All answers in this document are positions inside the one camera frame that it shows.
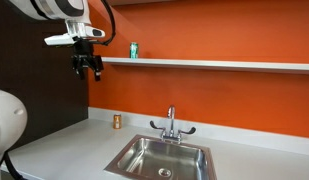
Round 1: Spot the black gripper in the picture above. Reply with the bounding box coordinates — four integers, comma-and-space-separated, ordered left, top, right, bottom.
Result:
70, 39, 105, 83

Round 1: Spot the green soda can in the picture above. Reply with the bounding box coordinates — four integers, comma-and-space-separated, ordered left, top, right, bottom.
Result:
129, 41, 139, 59

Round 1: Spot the orange soda can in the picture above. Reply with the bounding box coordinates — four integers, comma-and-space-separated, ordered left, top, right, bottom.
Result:
113, 113, 123, 130

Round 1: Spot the stainless steel sink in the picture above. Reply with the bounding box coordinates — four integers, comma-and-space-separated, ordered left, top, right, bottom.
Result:
103, 133, 218, 180

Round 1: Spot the white counter backsplash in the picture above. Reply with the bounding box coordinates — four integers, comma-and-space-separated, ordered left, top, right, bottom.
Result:
88, 106, 309, 158

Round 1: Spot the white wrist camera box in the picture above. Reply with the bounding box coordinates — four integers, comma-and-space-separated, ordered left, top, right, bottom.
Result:
43, 32, 77, 47

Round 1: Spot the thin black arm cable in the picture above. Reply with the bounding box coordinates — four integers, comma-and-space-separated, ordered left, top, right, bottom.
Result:
93, 0, 117, 47

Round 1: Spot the chrome faucet with black handles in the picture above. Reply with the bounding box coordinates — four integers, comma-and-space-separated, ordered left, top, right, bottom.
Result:
149, 105, 197, 144

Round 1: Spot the white wall shelf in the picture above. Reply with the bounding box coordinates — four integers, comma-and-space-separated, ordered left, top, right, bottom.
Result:
101, 56, 309, 75

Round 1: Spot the thick black base cable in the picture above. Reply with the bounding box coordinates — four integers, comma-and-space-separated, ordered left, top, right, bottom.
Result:
0, 151, 27, 180

